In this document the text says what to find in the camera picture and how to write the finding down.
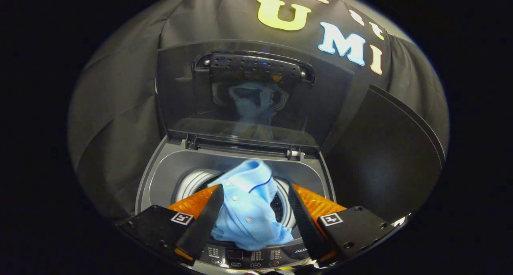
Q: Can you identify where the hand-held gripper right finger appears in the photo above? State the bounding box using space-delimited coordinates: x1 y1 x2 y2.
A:
288 183 395 269

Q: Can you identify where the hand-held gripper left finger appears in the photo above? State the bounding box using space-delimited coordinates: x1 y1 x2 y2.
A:
116 184 225 267

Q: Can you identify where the light blue polo shirt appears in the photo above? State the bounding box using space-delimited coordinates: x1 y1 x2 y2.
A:
206 159 295 251

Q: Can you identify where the dark grey washing machine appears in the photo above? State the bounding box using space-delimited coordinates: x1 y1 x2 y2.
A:
135 137 337 272

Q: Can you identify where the dark-topped cabinet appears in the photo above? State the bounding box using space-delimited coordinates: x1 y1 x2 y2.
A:
321 85 447 228

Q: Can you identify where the black backdrop cloth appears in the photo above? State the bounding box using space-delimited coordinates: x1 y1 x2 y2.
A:
68 0 449 223

